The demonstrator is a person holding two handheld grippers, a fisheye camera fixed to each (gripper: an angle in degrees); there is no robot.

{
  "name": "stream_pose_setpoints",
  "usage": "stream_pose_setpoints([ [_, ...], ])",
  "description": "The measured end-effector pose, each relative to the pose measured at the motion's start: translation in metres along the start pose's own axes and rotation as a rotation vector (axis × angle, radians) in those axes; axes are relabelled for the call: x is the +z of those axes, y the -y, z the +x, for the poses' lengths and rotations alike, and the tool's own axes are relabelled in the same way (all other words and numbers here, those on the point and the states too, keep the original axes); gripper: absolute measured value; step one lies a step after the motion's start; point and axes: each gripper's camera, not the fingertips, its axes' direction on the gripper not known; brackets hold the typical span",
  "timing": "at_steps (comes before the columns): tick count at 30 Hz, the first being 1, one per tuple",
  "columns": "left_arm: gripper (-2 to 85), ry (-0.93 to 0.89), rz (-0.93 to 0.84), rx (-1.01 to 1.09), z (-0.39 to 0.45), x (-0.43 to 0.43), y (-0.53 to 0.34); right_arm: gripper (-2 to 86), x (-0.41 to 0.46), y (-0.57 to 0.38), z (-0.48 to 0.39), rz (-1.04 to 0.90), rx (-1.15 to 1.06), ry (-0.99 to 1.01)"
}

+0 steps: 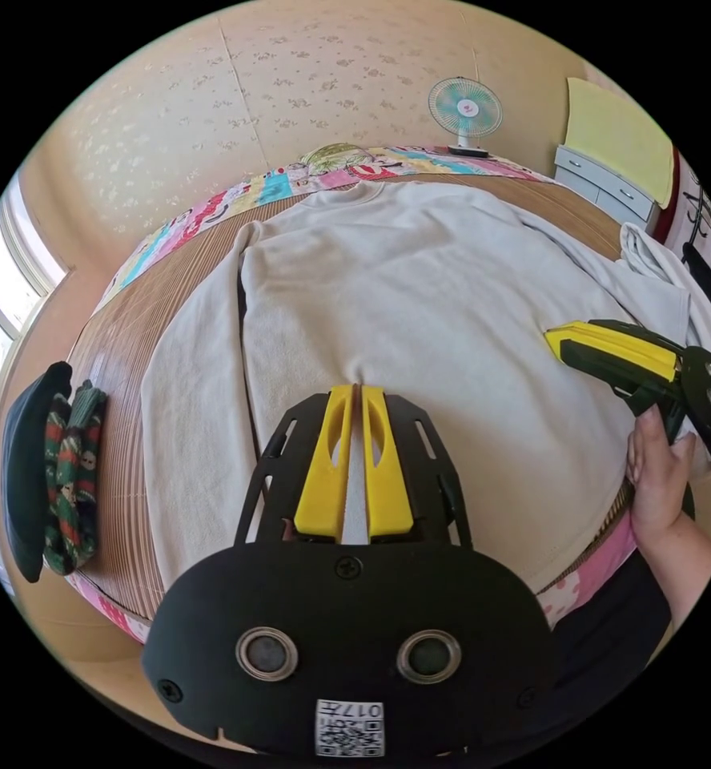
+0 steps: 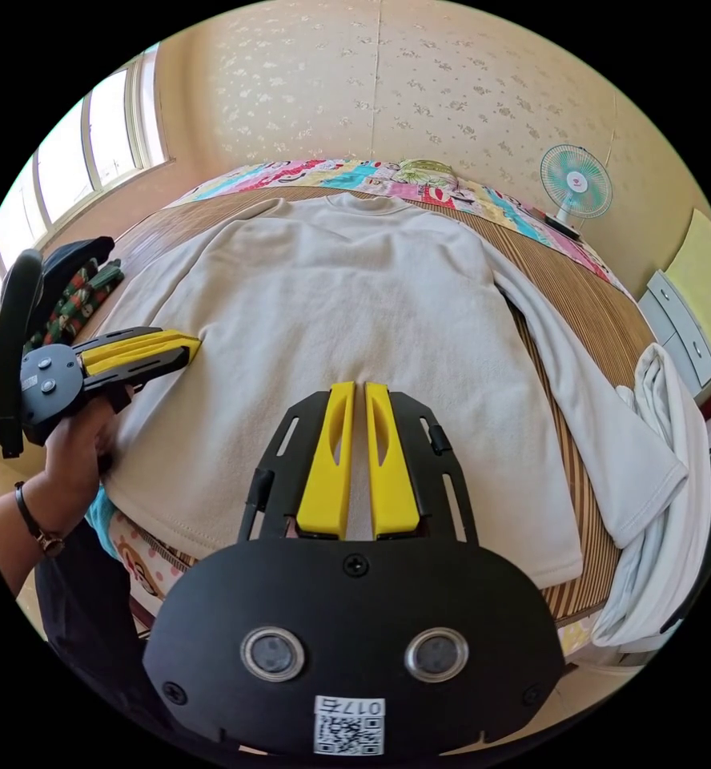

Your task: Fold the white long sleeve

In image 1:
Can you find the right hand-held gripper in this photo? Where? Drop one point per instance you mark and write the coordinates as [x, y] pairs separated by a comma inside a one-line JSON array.
[[701, 375]]

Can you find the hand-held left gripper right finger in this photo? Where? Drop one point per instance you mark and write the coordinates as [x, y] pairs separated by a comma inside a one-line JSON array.
[[387, 486]]

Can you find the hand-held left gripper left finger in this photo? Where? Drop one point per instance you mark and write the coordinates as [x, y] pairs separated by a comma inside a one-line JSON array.
[[322, 480]]

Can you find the white long sleeve shirt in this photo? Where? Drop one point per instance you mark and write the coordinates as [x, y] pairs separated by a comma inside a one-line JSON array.
[[427, 312]]

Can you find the person's right forearm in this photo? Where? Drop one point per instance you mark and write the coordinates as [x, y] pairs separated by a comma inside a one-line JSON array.
[[683, 571]]

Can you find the person's right hand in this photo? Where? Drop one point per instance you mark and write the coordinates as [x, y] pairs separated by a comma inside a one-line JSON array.
[[659, 480]]

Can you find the white folded garment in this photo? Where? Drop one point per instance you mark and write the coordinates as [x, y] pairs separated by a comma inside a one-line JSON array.
[[647, 252]]

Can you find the white cupboard with drawers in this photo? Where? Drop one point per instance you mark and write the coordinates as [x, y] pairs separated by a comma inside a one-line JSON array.
[[608, 183]]

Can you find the yellow cloth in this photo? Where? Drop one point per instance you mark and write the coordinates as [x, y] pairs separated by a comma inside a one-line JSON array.
[[620, 132]]

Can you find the bed with woven mat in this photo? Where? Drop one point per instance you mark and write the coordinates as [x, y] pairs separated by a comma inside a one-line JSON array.
[[127, 342]]

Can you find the person's body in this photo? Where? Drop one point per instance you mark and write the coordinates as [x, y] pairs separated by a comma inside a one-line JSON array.
[[608, 637]]

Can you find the white and teal fan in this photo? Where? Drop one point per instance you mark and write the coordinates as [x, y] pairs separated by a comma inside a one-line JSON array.
[[466, 108]]

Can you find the pile of clothes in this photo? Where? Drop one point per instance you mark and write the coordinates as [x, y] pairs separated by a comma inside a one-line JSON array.
[[31, 468]]

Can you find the green printed pillow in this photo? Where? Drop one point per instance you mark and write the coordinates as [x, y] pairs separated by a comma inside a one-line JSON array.
[[337, 157]]

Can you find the window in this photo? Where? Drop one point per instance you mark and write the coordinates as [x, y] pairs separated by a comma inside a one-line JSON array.
[[1, 312]]

